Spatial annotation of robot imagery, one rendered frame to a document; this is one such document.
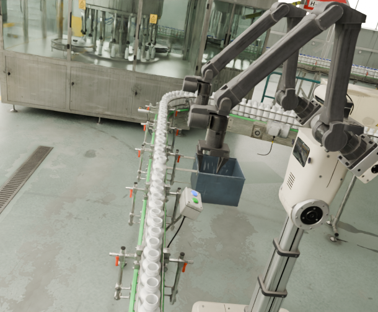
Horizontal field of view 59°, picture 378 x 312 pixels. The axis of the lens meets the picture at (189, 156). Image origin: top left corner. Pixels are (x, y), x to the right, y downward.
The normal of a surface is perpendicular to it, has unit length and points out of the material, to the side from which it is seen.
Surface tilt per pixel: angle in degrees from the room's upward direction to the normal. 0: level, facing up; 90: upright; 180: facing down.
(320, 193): 101
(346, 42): 93
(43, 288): 0
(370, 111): 90
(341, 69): 90
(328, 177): 90
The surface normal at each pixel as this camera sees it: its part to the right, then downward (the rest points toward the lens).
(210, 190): 0.05, 0.42
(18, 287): 0.17, -0.90
